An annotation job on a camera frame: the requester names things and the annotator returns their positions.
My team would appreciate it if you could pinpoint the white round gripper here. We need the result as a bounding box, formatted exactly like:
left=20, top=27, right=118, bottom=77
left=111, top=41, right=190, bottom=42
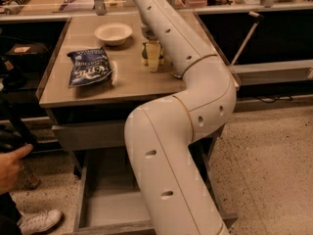
left=140, top=15, right=161, bottom=72

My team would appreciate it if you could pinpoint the green and yellow sponge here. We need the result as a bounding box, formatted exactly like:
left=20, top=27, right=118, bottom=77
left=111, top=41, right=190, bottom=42
left=142, top=42, right=164, bottom=66

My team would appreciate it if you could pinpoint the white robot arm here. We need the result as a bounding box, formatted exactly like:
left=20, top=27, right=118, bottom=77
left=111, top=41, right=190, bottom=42
left=124, top=0, right=236, bottom=235

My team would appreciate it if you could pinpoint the grey drawer cabinet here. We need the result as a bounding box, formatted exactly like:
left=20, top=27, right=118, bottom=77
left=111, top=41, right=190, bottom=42
left=37, top=9, right=237, bottom=179

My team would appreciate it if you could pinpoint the closed grey top drawer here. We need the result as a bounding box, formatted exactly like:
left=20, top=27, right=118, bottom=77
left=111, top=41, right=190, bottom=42
left=52, top=115, right=229, bottom=152

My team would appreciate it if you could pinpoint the open grey middle drawer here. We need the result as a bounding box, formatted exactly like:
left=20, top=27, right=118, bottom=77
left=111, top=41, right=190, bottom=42
left=73, top=140, right=239, bottom=235

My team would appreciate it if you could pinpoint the person's hand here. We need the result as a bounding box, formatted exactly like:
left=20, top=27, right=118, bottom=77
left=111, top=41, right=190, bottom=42
left=0, top=144, right=33, bottom=195

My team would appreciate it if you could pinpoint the white paper bowl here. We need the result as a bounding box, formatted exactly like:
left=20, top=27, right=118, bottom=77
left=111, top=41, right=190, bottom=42
left=95, top=23, right=133, bottom=46

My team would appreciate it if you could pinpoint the blue chip bag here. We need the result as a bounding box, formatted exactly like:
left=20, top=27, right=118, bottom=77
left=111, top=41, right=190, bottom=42
left=67, top=48, right=112, bottom=87

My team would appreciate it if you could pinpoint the white rod with black tip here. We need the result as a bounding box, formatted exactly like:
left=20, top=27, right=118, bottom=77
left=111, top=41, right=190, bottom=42
left=231, top=11, right=264, bottom=66

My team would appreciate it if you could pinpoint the black object in hand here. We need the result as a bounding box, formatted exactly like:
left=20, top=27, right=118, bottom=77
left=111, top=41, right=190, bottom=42
left=0, top=130, right=27, bottom=153

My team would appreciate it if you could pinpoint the plastic bottle on floor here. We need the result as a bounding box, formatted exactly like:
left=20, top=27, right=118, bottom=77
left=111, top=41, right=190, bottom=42
left=25, top=172, right=41, bottom=189

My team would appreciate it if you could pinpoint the white sneaker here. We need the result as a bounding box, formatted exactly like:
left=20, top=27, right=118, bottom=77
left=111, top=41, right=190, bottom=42
left=17, top=210, right=63, bottom=235

